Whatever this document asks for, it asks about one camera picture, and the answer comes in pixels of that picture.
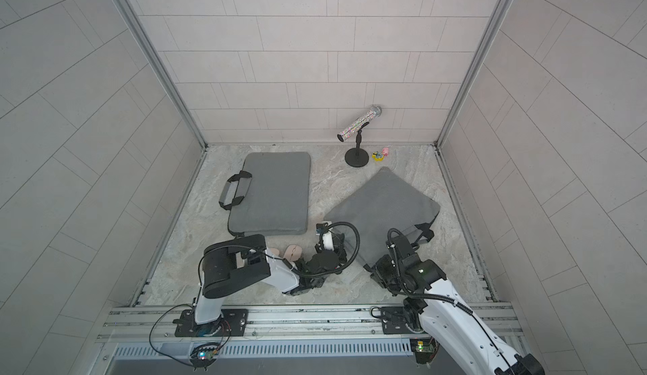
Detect grey laptop bag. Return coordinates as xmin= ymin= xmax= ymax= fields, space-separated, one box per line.
xmin=218 ymin=152 xmax=311 ymax=237
xmin=325 ymin=167 xmax=441 ymax=271

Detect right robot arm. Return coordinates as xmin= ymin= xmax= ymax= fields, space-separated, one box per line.
xmin=372 ymin=228 xmax=544 ymax=374

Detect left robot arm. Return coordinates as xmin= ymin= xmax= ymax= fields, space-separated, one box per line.
xmin=190 ymin=231 xmax=348 ymax=336

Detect right circuit board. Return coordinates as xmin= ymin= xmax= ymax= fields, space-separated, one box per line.
xmin=409 ymin=338 xmax=440 ymax=367

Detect circuit board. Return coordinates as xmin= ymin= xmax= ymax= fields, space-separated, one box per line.
xmin=190 ymin=342 xmax=222 ymax=371
xmin=409 ymin=338 xmax=440 ymax=367

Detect black microphone stand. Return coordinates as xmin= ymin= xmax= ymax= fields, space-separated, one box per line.
xmin=345 ymin=122 xmax=369 ymax=168

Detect pink yellow toy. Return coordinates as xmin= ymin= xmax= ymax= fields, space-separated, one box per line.
xmin=372 ymin=147 xmax=390 ymax=162

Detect left circuit board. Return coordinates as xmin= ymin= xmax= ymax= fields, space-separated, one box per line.
xmin=190 ymin=342 xmax=222 ymax=371

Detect glitter microphone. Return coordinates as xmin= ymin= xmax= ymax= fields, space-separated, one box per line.
xmin=336 ymin=105 xmax=382 ymax=142

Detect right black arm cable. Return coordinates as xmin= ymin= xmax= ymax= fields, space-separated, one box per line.
xmin=386 ymin=227 xmax=517 ymax=371

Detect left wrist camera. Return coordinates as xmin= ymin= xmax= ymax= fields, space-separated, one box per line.
xmin=315 ymin=221 xmax=335 ymax=253

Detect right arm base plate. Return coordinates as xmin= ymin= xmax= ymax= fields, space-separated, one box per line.
xmin=372 ymin=306 xmax=425 ymax=335

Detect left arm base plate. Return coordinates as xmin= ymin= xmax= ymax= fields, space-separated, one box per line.
xmin=172 ymin=309 xmax=249 ymax=338

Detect aluminium mounting rail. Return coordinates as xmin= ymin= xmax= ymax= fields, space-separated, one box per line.
xmin=95 ymin=301 xmax=524 ymax=345

